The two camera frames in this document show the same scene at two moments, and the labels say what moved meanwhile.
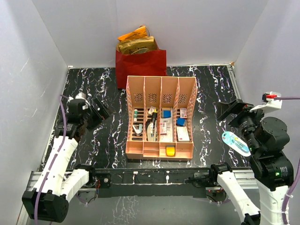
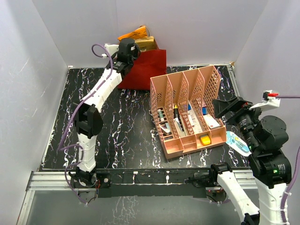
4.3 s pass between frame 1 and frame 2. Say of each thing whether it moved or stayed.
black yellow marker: moved
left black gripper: moved
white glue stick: moved
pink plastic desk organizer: moved
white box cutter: moved
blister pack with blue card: stayed
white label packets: moved
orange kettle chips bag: stayed
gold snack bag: stayed
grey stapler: moved
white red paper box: moved
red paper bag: stayed
